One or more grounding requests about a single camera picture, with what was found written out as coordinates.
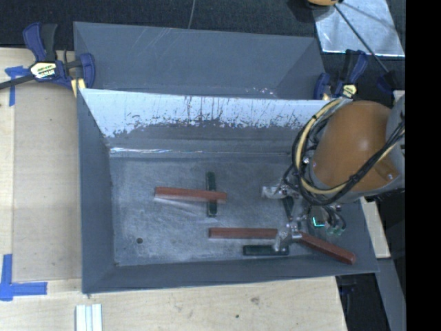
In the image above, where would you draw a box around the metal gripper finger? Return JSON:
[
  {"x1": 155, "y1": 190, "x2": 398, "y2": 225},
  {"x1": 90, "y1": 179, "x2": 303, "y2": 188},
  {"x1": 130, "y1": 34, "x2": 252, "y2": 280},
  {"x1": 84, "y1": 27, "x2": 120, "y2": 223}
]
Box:
[
  {"x1": 274, "y1": 222, "x2": 303, "y2": 254},
  {"x1": 261, "y1": 183, "x2": 297, "y2": 200}
]

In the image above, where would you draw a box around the grey metal bin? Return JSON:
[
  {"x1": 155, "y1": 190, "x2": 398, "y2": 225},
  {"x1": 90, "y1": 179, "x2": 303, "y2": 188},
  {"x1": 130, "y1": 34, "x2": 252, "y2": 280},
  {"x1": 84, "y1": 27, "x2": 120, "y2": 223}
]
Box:
[{"x1": 72, "y1": 21, "x2": 380, "y2": 294}]

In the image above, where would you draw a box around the dark green flat block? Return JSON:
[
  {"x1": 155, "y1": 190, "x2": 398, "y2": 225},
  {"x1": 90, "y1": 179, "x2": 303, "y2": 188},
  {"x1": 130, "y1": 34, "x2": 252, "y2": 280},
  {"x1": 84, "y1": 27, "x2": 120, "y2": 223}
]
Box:
[
  {"x1": 205, "y1": 171, "x2": 218, "y2": 218},
  {"x1": 242, "y1": 244, "x2": 291, "y2": 257}
]

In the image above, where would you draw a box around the red-brown flat block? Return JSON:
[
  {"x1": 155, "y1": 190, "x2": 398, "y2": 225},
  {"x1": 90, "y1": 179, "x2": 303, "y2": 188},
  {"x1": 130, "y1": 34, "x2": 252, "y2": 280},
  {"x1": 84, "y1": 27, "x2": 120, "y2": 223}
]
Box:
[
  {"x1": 154, "y1": 186, "x2": 228, "y2": 205},
  {"x1": 298, "y1": 232, "x2": 357, "y2": 265},
  {"x1": 207, "y1": 227, "x2": 279, "y2": 240}
]

